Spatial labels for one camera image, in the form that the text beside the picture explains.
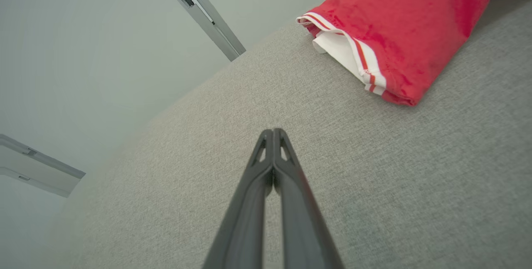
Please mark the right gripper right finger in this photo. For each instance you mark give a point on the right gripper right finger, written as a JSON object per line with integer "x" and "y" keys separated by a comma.
{"x": 303, "y": 227}

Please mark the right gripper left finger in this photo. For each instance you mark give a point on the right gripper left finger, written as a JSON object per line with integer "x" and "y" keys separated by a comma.
{"x": 245, "y": 227}

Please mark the red and white jersey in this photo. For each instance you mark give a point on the red and white jersey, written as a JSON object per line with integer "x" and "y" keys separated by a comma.
{"x": 415, "y": 19}

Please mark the grey wall frame rail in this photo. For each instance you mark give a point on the grey wall frame rail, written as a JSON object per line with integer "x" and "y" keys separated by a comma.
{"x": 41, "y": 169}

